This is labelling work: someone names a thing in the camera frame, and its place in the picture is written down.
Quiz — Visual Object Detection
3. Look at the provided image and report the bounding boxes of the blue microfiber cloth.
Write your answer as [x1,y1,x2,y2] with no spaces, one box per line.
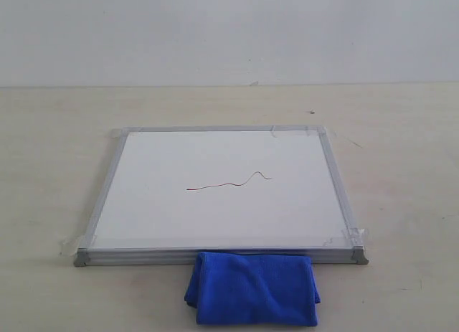
[184,252,321,327]

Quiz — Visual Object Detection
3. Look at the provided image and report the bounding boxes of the clear tape back left corner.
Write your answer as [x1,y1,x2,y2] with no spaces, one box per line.
[109,127,140,138]

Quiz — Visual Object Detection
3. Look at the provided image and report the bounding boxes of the clear tape front right corner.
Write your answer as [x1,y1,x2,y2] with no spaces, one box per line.
[322,227,369,248]

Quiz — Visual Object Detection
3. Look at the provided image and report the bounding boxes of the clear tape front left corner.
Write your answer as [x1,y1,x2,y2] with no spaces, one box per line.
[59,234,98,257]

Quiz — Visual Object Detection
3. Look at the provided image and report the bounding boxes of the white whiteboard with aluminium frame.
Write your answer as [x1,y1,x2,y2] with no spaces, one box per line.
[74,125,368,267]

